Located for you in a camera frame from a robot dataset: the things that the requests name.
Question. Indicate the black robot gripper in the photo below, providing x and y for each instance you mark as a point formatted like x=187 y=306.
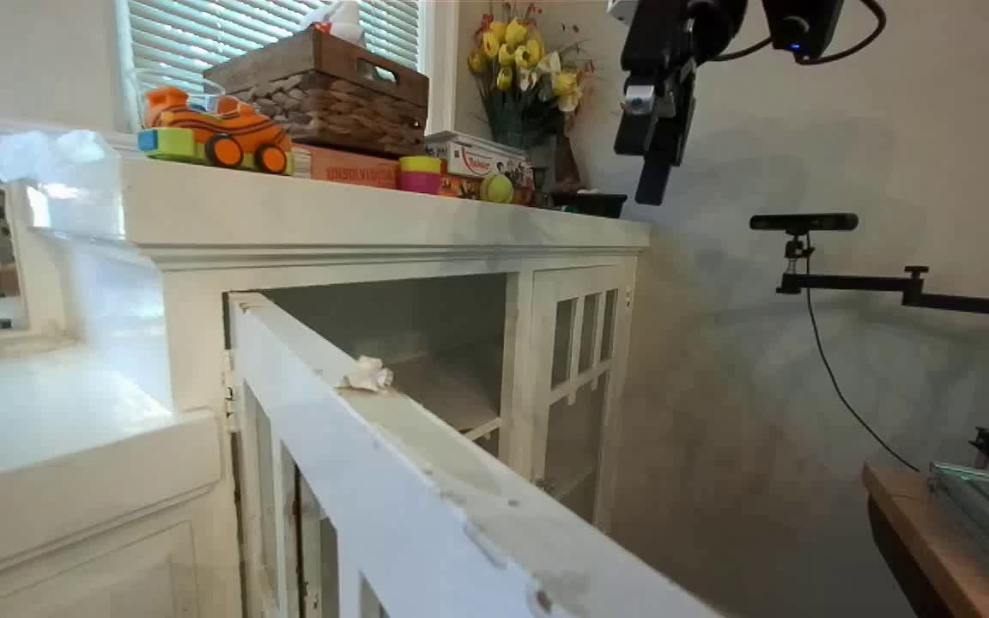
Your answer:
x=662 y=55

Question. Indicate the closed white cabinet door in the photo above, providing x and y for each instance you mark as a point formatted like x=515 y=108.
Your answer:
x=580 y=346

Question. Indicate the open white cabinet door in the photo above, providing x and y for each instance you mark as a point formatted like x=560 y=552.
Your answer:
x=434 y=524

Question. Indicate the white wooden cabinet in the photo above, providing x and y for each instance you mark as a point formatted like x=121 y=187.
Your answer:
x=137 y=475

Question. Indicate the yellow flower bouquet vase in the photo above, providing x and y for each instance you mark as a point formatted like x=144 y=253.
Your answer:
x=526 y=87

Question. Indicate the small black dish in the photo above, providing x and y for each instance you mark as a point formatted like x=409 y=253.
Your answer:
x=590 y=202

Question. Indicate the green tennis ball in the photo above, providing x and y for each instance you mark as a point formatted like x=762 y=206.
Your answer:
x=497 y=187

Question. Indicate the Twister game box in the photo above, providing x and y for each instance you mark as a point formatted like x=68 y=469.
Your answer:
x=473 y=160

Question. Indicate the brown wicker basket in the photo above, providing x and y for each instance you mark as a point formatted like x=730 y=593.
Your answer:
x=326 y=91

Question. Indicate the orange board game box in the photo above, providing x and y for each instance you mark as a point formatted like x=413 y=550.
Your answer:
x=345 y=167

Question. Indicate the orange toy truck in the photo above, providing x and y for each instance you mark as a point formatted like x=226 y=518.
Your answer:
x=226 y=130

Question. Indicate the white door knob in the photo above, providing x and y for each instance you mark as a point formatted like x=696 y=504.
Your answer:
x=369 y=375

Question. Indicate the white window blinds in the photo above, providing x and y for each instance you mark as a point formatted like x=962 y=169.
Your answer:
x=172 y=41

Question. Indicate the brown wooden table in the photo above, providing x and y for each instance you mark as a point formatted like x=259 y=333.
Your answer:
x=932 y=542

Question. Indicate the black camera on stand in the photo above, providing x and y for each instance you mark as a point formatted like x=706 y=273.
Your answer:
x=803 y=222

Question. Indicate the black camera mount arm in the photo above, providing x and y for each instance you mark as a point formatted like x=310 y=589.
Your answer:
x=907 y=284

